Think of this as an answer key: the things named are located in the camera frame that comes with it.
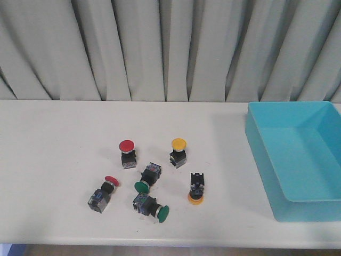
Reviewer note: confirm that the yellow push button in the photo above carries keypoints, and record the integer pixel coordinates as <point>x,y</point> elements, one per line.
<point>196,193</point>
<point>178,155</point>

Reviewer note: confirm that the red push button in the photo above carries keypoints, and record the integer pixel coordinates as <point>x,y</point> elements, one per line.
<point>101,197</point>
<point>128,154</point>

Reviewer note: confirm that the light blue plastic box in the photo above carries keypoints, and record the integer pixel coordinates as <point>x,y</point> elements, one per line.
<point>296,147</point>

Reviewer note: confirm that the upper green push button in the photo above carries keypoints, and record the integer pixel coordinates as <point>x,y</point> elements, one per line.
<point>149,177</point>

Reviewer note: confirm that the green push button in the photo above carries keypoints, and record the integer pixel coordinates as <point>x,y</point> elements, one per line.
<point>147,205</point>
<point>149,177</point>

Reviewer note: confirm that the inverted yellow push button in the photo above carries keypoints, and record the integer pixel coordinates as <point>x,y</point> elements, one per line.
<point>196,193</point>

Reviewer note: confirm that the grey pleated curtain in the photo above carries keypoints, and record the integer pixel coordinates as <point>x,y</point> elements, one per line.
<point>197,51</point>

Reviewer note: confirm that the lower green push button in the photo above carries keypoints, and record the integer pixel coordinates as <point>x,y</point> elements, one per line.
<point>147,205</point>

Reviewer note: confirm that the lying red push button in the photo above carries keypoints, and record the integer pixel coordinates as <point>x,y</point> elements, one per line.
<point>101,197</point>

